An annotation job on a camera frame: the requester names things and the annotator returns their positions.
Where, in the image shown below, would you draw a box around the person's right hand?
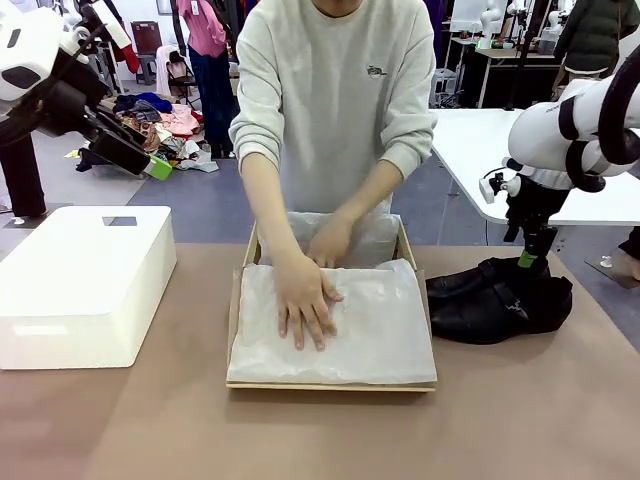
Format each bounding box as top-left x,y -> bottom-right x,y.
272,251 -> 346,351

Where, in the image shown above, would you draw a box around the person's left hand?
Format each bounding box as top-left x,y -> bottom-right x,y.
307,211 -> 358,269

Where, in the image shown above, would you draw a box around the person in grey sweater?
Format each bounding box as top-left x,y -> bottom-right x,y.
228,0 -> 439,215

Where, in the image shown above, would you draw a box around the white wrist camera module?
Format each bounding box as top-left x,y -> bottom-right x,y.
478,171 -> 522,204

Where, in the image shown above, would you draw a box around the black leather shoe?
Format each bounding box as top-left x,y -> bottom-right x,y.
427,275 -> 574,346
425,256 -> 552,302

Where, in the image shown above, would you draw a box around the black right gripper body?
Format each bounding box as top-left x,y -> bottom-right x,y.
504,173 -> 572,232

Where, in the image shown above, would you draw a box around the black stand post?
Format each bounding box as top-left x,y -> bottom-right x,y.
0,130 -> 49,220

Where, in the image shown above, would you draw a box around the chair draped with clothes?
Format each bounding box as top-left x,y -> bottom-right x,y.
156,43 -> 197,104

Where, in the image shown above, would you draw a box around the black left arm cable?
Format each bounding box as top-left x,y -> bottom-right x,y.
0,99 -> 62,149

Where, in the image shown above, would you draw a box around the grey plastic chair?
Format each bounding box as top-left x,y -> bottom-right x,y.
130,20 -> 162,85

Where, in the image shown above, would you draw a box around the person's right forearm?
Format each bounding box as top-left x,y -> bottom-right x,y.
241,152 -> 307,265

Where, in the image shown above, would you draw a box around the colourful clothes pile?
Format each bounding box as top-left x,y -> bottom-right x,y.
74,91 -> 221,174

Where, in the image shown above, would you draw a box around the red hanging garment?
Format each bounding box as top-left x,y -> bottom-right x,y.
118,41 -> 142,75

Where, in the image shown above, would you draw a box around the dark background workbench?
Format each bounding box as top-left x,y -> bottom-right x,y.
448,37 -> 567,110

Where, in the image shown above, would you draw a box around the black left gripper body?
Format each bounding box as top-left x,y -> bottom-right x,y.
81,107 -> 152,177

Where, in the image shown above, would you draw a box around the person's left forearm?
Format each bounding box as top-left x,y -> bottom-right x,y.
339,158 -> 405,227

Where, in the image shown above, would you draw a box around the black tripod pole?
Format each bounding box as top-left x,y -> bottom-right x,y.
503,0 -> 552,112

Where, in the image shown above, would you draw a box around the pink shirt on mannequin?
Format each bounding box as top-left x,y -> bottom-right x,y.
178,0 -> 230,59

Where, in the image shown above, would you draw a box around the person in dark jacket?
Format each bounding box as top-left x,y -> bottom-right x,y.
552,0 -> 640,81

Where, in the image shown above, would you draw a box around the white plastic storage box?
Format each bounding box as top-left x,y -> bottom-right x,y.
0,205 -> 179,371

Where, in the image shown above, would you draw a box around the dark blue trousers on mannequin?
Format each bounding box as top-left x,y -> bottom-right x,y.
188,46 -> 236,159

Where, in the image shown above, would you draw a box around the white tissue paper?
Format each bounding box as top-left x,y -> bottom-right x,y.
227,209 -> 437,386

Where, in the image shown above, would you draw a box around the white side table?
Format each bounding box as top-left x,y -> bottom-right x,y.
428,108 -> 640,227

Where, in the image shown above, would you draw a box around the tan cardboard shoe box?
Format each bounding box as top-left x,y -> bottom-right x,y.
224,214 -> 441,397

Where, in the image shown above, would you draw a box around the grey floor plate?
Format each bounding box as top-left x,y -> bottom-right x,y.
583,253 -> 640,290

